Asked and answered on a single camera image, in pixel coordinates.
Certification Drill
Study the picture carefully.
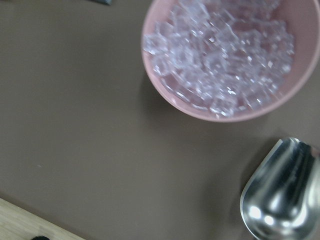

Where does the bamboo cutting board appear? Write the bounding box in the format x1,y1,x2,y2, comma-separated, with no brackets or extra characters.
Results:
0,199,82,240

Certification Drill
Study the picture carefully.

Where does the pink bowl with ice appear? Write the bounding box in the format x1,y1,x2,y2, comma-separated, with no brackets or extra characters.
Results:
141,0,320,123

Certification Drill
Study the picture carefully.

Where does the steel ice scoop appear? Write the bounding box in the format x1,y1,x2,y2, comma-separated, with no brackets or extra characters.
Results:
239,137,320,240

